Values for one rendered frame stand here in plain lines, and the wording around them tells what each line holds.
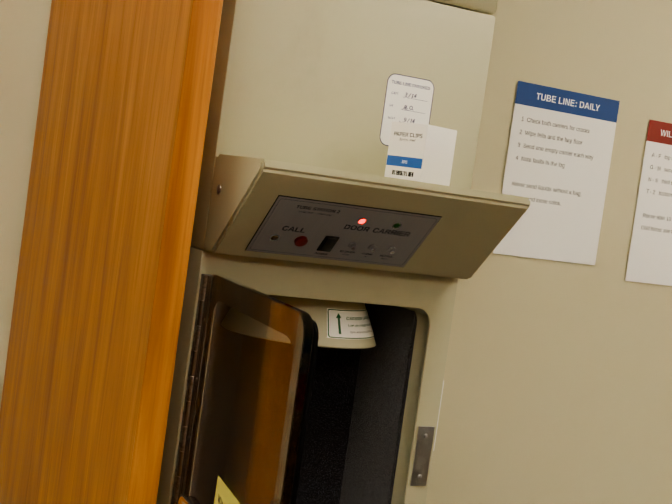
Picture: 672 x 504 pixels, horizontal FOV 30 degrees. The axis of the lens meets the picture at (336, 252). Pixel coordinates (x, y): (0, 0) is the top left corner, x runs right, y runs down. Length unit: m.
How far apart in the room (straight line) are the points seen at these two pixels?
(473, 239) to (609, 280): 0.82
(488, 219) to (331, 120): 0.20
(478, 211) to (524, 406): 0.81
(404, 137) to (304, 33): 0.15
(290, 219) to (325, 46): 0.20
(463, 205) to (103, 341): 0.40
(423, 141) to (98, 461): 0.46
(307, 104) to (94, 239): 0.27
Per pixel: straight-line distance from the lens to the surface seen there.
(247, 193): 1.21
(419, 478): 1.47
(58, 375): 1.45
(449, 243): 1.36
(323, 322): 1.39
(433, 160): 1.32
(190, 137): 1.18
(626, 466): 2.26
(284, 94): 1.32
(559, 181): 2.07
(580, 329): 2.14
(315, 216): 1.26
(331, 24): 1.35
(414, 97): 1.40
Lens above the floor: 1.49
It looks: 3 degrees down
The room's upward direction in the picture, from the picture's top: 8 degrees clockwise
